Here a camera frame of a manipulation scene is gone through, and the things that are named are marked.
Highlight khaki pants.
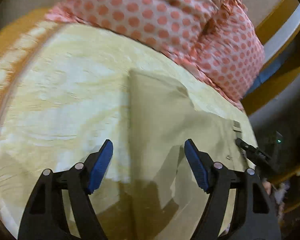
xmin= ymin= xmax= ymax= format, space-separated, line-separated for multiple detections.
xmin=95 ymin=68 xmax=258 ymax=240

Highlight right polka dot pillow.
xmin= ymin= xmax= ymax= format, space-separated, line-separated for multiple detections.
xmin=180 ymin=0 xmax=264 ymax=109

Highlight polka dot pillow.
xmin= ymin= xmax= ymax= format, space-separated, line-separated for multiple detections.
xmin=46 ymin=0 xmax=232 ymax=53
xmin=180 ymin=0 xmax=264 ymax=109

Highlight yellow floral bed sheet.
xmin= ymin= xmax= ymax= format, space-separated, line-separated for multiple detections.
xmin=0 ymin=9 xmax=246 ymax=236

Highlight left polka dot pillow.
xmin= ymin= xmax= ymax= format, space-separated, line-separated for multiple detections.
xmin=46 ymin=0 xmax=232 ymax=53

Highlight wooden door frame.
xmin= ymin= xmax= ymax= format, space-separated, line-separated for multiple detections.
xmin=242 ymin=0 xmax=300 ymax=116

